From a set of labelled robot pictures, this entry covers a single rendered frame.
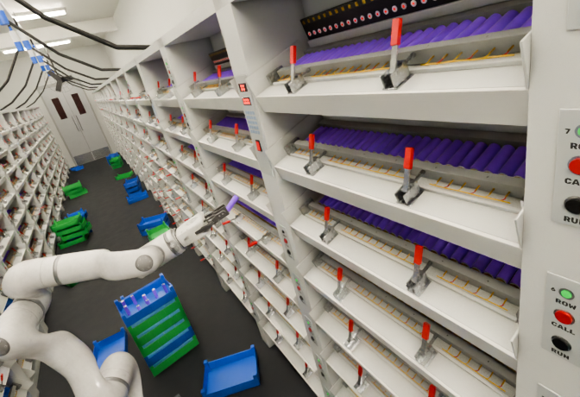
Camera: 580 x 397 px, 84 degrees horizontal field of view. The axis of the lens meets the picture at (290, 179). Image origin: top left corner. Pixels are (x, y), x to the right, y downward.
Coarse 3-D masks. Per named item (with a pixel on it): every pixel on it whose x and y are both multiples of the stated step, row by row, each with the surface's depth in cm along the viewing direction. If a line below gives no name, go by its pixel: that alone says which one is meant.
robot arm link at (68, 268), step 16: (64, 256) 96; (80, 256) 96; (96, 256) 95; (112, 256) 90; (128, 256) 90; (144, 256) 91; (160, 256) 94; (64, 272) 93; (80, 272) 94; (96, 272) 94; (112, 272) 90; (128, 272) 90; (144, 272) 91
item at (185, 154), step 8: (184, 144) 212; (176, 152) 210; (184, 152) 207; (192, 152) 192; (176, 160) 211; (184, 160) 197; (192, 160) 189; (192, 168) 177; (200, 168) 159; (200, 176) 175
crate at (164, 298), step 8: (160, 280) 207; (144, 288) 202; (152, 288) 205; (160, 288) 205; (168, 288) 203; (136, 296) 199; (152, 296) 200; (160, 296) 198; (168, 296) 192; (176, 296) 195; (120, 304) 194; (128, 304) 197; (136, 304) 196; (144, 304) 195; (152, 304) 186; (160, 304) 189; (120, 312) 186; (136, 312) 181; (144, 312) 184; (128, 320) 179; (136, 320) 182
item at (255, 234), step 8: (224, 200) 159; (232, 216) 154; (240, 224) 144; (248, 224) 141; (248, 232) 137; (256, 232) 134; (264, 232) 131; (256, 240) 129; (272, 240) 125; (264, 248) 127; (272, 248) 121; (280, 248) 119; (280, 256) 115
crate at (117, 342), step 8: (120, 328) 229; (112, 336) 228; (120, 336) 230; (96, 344) 222; (104, 344) 227; (112, 344) 226; (120, 344) 224; (96, 352) 220; (104, 352) 221; (112, 352) 219; (96, 360) 215
